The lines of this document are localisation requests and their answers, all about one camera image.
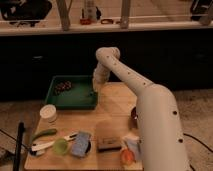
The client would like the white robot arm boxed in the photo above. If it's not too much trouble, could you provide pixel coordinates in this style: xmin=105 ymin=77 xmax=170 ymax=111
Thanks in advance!
xmin=93 ymin=47 xmax=190 ymax=171

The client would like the black vertical pole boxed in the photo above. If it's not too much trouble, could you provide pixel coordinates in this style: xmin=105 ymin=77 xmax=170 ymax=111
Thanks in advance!
xmin=13 ymin=122 xmax=25 ymax=171

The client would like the green pepper toy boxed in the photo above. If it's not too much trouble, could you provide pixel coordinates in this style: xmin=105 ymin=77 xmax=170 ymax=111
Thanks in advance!
xmin=32 ymin=129 xmax=57 ymax=142

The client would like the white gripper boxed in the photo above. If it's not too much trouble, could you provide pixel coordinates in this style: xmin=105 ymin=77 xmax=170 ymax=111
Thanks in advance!
xmin=92 ymin=63 xmax=110 ymax=92

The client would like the small green cup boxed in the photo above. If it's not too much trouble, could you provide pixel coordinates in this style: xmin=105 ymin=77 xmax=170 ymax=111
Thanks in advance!
xmin=52 ymin=138 xmax=68 ymax=155

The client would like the white blue cloth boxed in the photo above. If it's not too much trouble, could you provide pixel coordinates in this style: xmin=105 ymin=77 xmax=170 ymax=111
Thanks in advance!
xmin=123 ymin=133 xmax=141 ymax=161

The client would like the black chair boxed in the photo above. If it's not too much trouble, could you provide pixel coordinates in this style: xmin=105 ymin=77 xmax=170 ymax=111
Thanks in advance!
xmin=0 ymin=0 xmax=52 ymax=27

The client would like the orange carrot toy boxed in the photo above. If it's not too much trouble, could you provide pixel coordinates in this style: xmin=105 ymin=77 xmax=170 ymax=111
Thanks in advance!
xmin=120 ymin=149 xmax=134 ymax=165

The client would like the green plastic tray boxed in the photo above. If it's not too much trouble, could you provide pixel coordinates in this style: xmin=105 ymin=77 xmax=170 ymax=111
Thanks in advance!
xmin=45 ymin=75 xmax=98 ymax=110

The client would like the white handled utensil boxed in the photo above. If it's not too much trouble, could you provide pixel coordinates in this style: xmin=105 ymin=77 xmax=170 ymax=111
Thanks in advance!
xmin=29 ymin=133 xmax=77 ymax=155

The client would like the dark brown bowl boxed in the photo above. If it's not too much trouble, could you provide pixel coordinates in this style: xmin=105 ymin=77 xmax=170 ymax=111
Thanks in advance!
xmin=131 ymin=107 xmax=138 ymax=128

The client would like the white cylindrical cup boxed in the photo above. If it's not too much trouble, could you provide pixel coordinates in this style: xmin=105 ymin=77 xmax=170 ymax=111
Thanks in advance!
xmin=40 ymin=104 xmax=57 ymax=123

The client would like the white bottle on shelf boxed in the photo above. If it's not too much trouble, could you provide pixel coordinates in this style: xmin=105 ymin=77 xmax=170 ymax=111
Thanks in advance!
xmin=84 ymin=0 xmax=97 ymax=22

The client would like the dark grape bunch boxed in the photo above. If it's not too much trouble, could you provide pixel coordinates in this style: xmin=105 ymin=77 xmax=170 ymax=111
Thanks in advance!
xmin=54 ymin=81 xmax=72 ymax=95

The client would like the brown rectangular block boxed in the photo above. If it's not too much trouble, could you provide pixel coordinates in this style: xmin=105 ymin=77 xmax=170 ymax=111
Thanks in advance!
xmin=97 ymin=137 xmax=121 ymax=152

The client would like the blue sponge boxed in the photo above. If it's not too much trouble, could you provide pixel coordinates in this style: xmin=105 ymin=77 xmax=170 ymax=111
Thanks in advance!
xmin=71 ymin=131 xmax=91 ymax=157

